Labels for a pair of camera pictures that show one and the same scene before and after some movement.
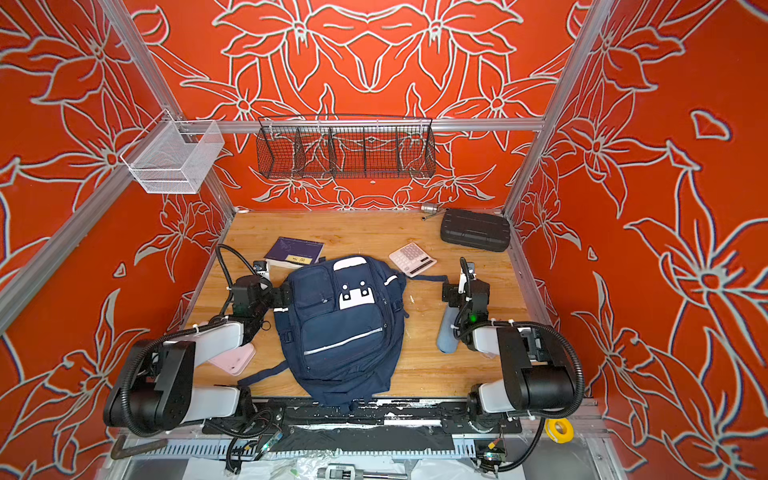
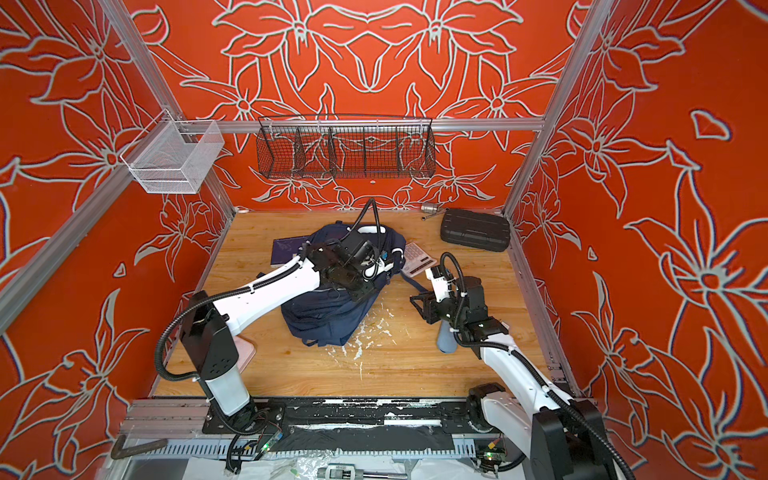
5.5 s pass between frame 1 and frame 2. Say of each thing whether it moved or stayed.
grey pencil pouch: stayed
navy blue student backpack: moved
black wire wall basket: stayed
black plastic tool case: stayed
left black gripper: moved
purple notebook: stayed
